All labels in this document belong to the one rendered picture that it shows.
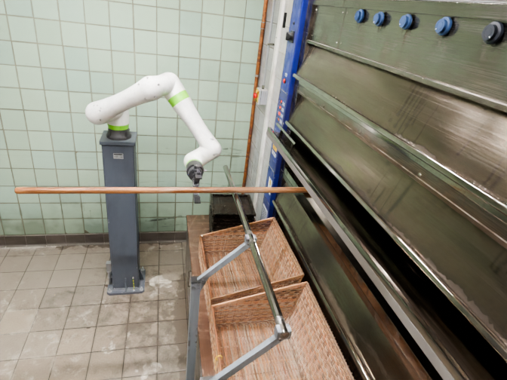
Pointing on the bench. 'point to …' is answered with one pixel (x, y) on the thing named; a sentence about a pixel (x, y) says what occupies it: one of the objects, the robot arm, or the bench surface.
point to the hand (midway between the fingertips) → (198, 189)
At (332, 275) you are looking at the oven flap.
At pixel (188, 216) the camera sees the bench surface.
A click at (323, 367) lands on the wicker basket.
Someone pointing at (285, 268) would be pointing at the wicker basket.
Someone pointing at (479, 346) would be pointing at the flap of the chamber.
